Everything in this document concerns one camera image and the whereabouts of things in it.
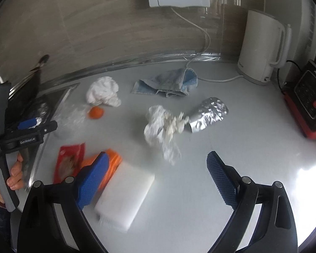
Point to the white snack packet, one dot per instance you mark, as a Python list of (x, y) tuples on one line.
[(123, 197)]

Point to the black gas stove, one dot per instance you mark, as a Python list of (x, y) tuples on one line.
[(58, 95)]

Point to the white electric kettle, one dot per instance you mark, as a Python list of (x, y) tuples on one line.
[(258, 47)]

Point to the blue dish cloth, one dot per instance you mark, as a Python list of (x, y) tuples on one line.
[(168, 81)]

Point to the person's left hand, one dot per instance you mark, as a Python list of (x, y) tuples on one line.
[(14, 175)]

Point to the crumpled white paper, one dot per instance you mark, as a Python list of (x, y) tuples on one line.
[(158, 129)]

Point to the crumpled aluminium foil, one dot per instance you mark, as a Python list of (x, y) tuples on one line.
[(208, 116)]

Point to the clear plastic wrap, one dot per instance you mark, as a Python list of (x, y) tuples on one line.
[(73, 116)]

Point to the black pan with lid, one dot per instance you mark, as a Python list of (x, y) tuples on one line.
[(29, 81)]

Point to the black and red appliance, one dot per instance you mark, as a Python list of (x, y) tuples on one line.
[(308, 89)]

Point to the orange packet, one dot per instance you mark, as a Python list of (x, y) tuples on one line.
[(113, 163)]

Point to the small orange tangerine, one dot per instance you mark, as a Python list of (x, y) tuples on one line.
[(96, 112)]

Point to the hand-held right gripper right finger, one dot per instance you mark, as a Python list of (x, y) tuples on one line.
[(221, 179)]

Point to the white crumpled tissue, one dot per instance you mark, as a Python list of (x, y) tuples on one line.
[(102, 89)]

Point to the foil burner liner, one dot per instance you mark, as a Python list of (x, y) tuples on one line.
[(40, 110)]

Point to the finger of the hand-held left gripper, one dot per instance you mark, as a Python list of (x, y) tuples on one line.
[(27, 123), (48, 127)]

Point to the clear plastic wall sheet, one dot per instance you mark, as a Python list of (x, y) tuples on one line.
[(213, 18)]

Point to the red snack packet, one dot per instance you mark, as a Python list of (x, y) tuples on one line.
[(68, 160)]

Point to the white ribbed panel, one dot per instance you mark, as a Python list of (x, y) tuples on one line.
[(312, 18)]

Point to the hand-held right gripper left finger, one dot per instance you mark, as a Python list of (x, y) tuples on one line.
[(92, 179)]

